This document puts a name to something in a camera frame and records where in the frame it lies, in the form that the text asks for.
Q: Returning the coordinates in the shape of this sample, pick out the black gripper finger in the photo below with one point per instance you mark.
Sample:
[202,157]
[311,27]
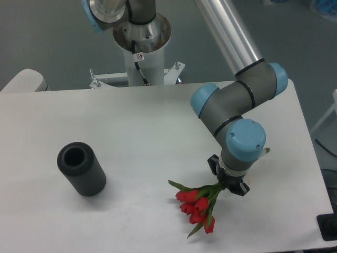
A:
[238,187]
[213,162]

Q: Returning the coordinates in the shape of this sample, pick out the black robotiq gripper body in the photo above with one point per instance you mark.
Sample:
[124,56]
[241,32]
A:
[229,176]

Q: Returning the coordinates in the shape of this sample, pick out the red tulip bouquet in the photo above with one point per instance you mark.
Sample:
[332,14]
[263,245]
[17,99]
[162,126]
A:
[198,204]

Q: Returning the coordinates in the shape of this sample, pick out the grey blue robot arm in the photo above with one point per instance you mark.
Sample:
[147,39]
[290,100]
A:
[220,109]

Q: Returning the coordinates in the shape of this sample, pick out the dark grey ribbed vase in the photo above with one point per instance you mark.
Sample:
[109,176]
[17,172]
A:
[78,163]

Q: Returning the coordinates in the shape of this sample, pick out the black device at table edge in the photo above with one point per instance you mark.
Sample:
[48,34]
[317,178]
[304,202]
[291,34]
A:
[327,225]

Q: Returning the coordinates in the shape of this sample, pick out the blue items in clear bag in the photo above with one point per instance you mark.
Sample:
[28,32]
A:
[324,8]

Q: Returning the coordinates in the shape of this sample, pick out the white chair beside table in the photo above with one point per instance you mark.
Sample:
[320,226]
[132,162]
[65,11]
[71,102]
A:
[27,80]

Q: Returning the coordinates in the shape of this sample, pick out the white frame at right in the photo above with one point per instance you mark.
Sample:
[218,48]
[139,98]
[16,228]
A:
[328,116]

